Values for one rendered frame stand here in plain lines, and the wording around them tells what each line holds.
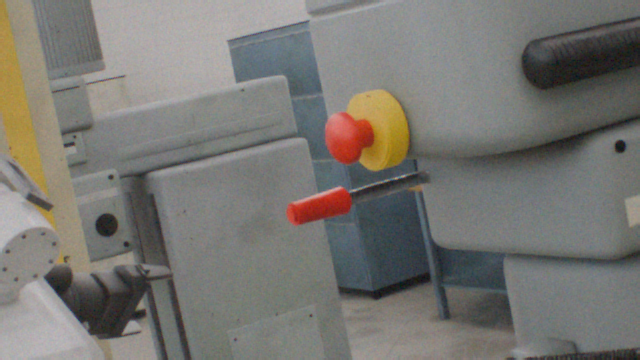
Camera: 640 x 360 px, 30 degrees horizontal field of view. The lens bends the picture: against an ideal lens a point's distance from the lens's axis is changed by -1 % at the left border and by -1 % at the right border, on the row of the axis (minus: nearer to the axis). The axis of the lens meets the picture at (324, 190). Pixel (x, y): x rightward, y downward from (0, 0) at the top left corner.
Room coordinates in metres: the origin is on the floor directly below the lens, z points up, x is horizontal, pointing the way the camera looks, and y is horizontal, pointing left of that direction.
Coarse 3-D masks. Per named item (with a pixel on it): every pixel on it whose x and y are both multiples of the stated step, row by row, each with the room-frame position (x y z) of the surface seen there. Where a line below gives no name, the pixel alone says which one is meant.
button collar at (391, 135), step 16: (368, 96) 0.91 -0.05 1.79; (384, 96) 0.90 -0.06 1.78; (352, 112) 0.92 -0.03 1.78; (368, 112) 0.91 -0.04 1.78; (384, 112) 0.89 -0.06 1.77; (400, 112) 0.90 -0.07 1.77; (384, 128) 0.89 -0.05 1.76; (400, 128) 0.89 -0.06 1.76; (384, 144) 0.89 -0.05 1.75; (400, 144) 0.90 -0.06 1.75; (368, 160) 0.92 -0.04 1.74; (384, 160) 0.90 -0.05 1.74; (400, 160) 0.91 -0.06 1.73
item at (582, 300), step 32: (512, 256) 1.04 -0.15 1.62; (544, 256) 1.00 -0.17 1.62; (512, 288) 1.04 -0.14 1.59; (544, 288) 1.00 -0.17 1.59; (576, 288) 0.96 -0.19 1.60; (608, 288) 0.93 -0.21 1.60; (544, 320) 1.00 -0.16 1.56; (576, 320) 0.97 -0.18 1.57; (608, 320) 0.94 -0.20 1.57; (576, 352) 0.97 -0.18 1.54
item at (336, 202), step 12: (396, 180) 1.04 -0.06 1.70; (408, 180) 1.04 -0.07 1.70; (420, 180) 1.05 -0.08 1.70; (324, 192) 1.00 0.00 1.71; (336, 192) 1.00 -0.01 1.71; (348, 192) 1.01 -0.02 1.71; (360, 192) 1.02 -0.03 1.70; (372, 192) 1.02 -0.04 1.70; (384, 192) 1.03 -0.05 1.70; (288, 204) 0.99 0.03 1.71; (300, 204) 0.99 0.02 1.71; (312, 204) 0.99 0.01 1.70; (324, 204) 0.99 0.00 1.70; (336, 204) 1.00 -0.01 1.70; (348, 204) 1.00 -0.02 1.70; (288, 216) 0.99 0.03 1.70; (300, 216) 0.98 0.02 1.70; (312, 216) 0.99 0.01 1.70; (324, 216) 1.00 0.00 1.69
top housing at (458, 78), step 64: (320, 0) 0.98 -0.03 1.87; (384, 0) 0.90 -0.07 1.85; (448, 0) 0.84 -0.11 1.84; (512, 0) 0.83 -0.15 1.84; (576, 0) 0.86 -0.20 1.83; (320, 64) 1.00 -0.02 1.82; (384, 64) 0.91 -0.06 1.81; (448, 64) 0.85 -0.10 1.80; (512, 64) 0.83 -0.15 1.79; (448, 128) 0.86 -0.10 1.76; (512, 128) 0.84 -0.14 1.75; (576, 128) 0.86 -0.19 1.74
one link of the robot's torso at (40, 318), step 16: (16, 288) 1.14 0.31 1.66; (32, 288) 1.18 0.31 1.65; (48, 288) 1.23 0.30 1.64; (0, 304) 1.14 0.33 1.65; (16, 304) 1.15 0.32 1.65; (32, 304) 1.16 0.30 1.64; (48, 304) 1.16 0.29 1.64; (64, 304) 1.23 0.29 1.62; (0, 320) 1.12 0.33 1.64; (16, 320) 1.13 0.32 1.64; (32, 320) 1.14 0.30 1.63; (48, 320) 1.14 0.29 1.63; (64, 320) 1.15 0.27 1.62; (0, 336) 1.10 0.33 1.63; (16, 336) 1.11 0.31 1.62; (32, 336) 1.11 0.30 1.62; (48, 336) 1.12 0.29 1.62; (64, 336) 1.12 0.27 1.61; (80, 336) 1.13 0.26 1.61; (0, 352) 1.08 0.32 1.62; (16, 352) 1.09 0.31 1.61; (32, 352) 1.09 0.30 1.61; (48, 352) 1.10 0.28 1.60; (64, 352) 1.11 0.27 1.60; (80, 352) 1.11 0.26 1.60; (96, 352) 1.15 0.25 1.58
